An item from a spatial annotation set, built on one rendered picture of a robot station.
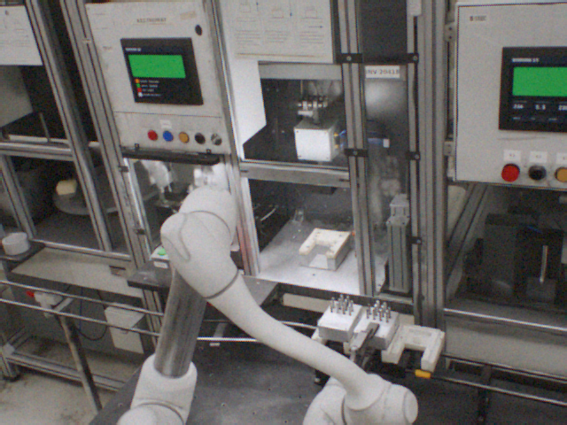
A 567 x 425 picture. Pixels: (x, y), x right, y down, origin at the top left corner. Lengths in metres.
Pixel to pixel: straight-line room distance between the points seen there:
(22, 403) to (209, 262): 2.24
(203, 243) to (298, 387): 0.86
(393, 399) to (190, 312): 0.54
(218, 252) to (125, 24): 0.91
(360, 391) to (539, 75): 0.83
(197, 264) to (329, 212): 1.18
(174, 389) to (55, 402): 1.65
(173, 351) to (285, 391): 0.49
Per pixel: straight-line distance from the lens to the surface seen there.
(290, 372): 2.19
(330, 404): 1.65
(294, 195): 2.53
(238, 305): 1.46
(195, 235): 1.39
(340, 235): 2.28
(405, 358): 1.97
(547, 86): 1.64
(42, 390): 3.55
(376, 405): 1.56
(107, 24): 2.12
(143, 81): 2.08
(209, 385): 2.20
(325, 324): 1.96
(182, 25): 1.96
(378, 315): 1.98
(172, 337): 1.75
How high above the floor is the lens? 2.13
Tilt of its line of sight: 28 degrees down
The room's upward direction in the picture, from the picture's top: 8 degrees counter-clockwise
